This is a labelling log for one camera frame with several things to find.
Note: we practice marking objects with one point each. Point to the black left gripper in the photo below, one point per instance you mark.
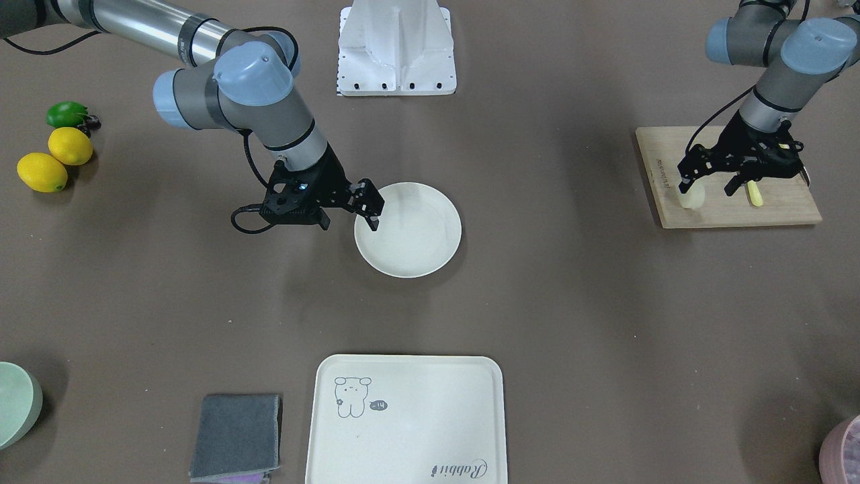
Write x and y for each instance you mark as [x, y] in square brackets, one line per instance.
[738, 144]

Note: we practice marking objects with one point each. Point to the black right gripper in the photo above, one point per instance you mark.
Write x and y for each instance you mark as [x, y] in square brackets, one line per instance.
[331, 182]

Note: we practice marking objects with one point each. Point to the white steamed bun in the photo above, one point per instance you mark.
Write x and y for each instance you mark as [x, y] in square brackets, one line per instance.
[691, 194]

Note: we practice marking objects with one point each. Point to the cream round plate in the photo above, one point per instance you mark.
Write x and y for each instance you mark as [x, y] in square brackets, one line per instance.
[419, 231]

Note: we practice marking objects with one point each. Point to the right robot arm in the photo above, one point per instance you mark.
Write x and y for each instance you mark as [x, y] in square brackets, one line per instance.
[239, 80]

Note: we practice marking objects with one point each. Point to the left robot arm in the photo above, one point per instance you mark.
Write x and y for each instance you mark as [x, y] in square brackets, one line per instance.
[798, 56]

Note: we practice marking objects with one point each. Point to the cream rectangular tray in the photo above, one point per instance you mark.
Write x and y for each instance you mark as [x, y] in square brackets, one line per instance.
[407, 419]

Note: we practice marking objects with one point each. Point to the yellow plastic knife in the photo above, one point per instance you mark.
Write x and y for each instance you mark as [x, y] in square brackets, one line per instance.
[754, 194]

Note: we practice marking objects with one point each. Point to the wooden cutting board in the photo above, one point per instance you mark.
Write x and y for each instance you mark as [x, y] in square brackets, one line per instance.
[786, 201]

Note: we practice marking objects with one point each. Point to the grey folded cloth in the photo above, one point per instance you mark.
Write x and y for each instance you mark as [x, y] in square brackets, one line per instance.
[237, 439]

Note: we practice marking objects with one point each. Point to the yellow lemon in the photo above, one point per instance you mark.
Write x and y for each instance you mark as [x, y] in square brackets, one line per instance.
[42, 172]
[70, 146]

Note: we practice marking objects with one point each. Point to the pink bowl with ice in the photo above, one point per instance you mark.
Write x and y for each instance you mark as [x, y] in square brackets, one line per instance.
[839, 453]

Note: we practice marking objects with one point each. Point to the green lime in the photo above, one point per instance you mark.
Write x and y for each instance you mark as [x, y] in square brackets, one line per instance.
[71, 114]

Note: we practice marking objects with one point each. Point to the green bowl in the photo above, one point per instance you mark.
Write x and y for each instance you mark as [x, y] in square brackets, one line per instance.
[21, 402]

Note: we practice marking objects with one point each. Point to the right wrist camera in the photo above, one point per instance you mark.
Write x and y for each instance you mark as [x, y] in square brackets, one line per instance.
[287, 202]

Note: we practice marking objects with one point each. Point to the white camera pillar base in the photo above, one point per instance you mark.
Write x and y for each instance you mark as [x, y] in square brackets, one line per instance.
[395, 48]

